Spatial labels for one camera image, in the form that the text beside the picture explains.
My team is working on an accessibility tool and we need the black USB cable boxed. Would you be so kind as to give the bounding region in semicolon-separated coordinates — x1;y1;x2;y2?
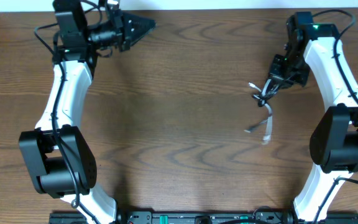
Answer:
244;77;288;134

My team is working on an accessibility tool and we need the white USB cable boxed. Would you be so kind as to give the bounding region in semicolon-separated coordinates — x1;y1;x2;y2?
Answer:
248;78;275;146

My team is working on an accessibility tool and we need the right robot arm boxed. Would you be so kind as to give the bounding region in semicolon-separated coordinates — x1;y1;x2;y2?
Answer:
266;12;358;223

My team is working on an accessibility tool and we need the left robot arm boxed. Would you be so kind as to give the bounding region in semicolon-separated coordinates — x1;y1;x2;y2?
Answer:
19;1;156;223

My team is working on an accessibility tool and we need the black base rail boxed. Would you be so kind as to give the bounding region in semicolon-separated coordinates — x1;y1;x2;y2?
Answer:
48;210;358;224

